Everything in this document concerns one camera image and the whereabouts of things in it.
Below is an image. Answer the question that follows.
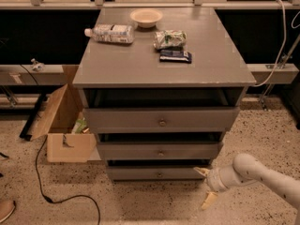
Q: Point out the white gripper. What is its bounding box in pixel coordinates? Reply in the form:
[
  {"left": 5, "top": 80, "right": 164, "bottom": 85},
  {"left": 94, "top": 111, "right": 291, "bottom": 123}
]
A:
[{"left": 194, "top": 165, "right": 243, "bottom": 210}]

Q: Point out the grey bottom drawer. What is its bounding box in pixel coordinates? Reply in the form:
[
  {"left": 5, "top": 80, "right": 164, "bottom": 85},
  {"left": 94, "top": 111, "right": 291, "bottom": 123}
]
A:
[{"left": 106, "top": 166, "right": 204, "bottom": 181}]

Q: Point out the grey drawer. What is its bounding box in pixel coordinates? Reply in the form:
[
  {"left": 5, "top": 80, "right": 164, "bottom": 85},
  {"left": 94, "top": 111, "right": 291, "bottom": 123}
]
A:
[
  {"left": 97, "top": 142, "right": 223, "bottom": 160},
  {"left": 106, "top": 166, "right": 204, "bottom": 181},
  {"left": 83, "top": 107, "right": 240, "bottom": 133}
]

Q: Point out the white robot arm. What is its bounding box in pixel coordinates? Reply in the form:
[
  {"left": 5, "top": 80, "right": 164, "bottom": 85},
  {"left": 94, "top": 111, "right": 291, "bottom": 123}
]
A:
[{"left": 194, "top": 154, "right": 300, "bottom": 225}]

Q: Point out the grey middle drawer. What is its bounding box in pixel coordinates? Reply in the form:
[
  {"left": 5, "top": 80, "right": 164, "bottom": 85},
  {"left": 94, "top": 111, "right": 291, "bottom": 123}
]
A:
[{"left": 97, "top": 142, "right": 223, "bottom": 160}]

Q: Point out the grey top drawer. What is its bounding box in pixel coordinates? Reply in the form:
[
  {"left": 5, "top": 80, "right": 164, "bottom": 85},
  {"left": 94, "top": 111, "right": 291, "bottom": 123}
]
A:
[{"left": 83, "top": 107, "right": 240, "bottom": 133}]

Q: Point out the grey drawer cabinet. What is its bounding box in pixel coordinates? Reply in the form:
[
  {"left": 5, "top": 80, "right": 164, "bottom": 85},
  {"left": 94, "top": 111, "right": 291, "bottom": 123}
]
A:
[{"left": 73, "top": 7, "right": 255, "bottom": 168}]

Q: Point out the open cardboard box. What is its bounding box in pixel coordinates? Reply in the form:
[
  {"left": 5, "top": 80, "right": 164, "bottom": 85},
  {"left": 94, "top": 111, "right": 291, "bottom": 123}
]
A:
[{"left": 30, "top": 65, "right": 98, "bottom": 164}]

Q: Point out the dark blue snack packet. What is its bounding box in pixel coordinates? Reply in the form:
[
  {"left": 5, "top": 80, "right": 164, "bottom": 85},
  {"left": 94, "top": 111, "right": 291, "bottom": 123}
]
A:
[{"left": 159, "top": 50, "right": 192, "bottom": 64}]

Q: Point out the green packet in box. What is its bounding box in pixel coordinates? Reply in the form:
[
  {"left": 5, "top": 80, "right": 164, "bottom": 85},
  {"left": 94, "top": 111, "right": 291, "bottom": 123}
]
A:
[{"left": 71, "top": 119, "right": 87, "bottom": 134}]

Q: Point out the green white snack bag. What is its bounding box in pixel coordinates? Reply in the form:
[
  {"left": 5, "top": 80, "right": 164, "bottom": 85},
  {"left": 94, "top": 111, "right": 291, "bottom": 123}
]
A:
[{"left": 154, "top": 30, "right": 187, "bottom": 50}]

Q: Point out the white bowl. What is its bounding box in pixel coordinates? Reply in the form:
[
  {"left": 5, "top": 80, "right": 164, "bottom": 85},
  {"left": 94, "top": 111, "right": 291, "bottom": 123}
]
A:
[{"left": 130, "top": 8, "right": 163, "bottom": 28}]

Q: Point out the clear plastic water bottle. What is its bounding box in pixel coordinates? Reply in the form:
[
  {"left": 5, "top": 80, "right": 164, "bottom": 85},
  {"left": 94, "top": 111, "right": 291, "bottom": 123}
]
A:
[{"left": 84, "top": 24, "right": 134, "bottom": 44}]

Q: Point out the brown shoe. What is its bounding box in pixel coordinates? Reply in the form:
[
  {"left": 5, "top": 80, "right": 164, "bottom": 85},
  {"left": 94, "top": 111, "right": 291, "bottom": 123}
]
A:
[{"left": 0, "top": 200, "right": 16, "bottom": 223}]

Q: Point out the small clear object on ledge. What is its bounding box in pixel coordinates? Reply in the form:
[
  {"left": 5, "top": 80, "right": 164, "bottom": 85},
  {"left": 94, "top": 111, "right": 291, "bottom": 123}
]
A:
[{"left": 31, "top": 58, "right": 44, "bottom": 72}]

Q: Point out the black power cable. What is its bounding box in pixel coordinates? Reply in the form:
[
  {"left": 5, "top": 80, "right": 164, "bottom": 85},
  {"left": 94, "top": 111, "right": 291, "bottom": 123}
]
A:
[{"left": 0, "top": 37, "right": 101, "bottom": 225}]

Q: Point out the white cable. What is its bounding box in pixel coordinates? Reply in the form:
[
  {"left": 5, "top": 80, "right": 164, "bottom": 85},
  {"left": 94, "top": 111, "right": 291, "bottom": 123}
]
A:
[{"left": 251, "top": 0, "right": 288, "bottom": 88}]

